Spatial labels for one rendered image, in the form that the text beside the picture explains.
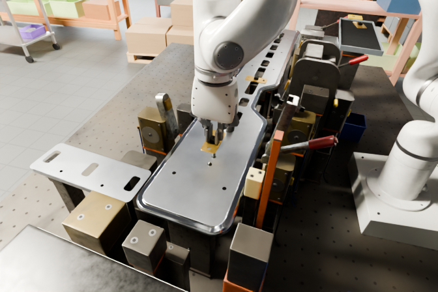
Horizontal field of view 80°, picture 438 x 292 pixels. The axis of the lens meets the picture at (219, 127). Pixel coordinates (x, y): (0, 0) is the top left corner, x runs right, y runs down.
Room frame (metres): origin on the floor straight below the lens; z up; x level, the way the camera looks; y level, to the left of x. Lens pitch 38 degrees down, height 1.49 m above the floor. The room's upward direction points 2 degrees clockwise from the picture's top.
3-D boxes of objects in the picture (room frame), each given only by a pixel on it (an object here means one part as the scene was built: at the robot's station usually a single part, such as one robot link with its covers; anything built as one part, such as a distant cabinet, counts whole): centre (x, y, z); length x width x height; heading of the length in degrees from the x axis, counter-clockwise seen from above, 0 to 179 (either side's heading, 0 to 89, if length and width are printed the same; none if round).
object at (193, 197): (0.96, -0.14, 1.00); 1.38 x 0.22 x 0.02; 161
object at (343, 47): (1.05, -0.53, 1.16); 0.37 x 0.14 x 0.02; 161
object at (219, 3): (0.49, 0.01, 1.33); 0.09 x 0.08 x 0.13; 12
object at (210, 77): (0.50, 0.01, 1.25); 0.09 x 0.08 x 0.03; 71
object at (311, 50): (0.78, -0.30, 0.95); 0.18 x 0.13 x 0.49; 161
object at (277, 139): (0.35, -0.10, 0.95); 0.03 x 0.01 x 0.50; 161
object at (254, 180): (0.38, -0.08, 0.88); 0.04 x 0.04 x 0.37; 71
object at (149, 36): (3.54, 0.67, 0.33); 1.18 x 0.90 x 0.66; 75
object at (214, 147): (0.50, 0.01, 1.06); 0.08 x 0.04 x 0.01; 161
